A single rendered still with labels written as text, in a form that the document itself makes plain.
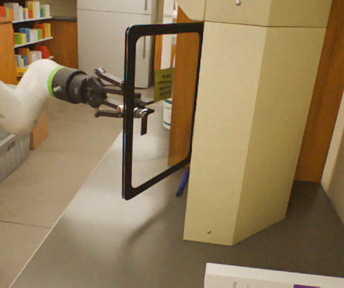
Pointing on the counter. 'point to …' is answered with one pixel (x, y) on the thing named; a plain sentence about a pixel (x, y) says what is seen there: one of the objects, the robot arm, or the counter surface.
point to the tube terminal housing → (251, 114)
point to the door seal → (133, 99)
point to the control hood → (193, 8)
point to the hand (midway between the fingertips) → (138, 103)
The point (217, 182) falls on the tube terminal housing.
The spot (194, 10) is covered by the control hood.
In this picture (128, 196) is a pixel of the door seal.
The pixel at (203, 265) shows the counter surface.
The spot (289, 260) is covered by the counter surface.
